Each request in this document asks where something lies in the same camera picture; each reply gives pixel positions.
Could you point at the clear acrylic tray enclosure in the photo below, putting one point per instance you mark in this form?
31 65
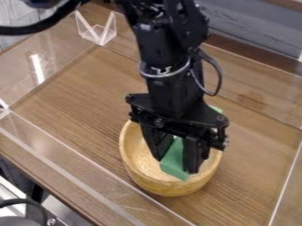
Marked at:
67 137

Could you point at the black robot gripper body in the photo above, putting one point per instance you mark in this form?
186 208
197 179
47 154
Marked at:
173 103

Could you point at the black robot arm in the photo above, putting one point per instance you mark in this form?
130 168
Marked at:
170 28

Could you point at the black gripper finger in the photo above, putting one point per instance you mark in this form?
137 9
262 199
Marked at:
158 140
196 153

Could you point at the green rectangular block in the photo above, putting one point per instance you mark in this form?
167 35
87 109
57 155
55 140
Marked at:
171 163

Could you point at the black metal table frame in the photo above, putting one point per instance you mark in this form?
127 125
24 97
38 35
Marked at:
29 205

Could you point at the brown wooden bowl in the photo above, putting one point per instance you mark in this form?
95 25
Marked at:
142 166

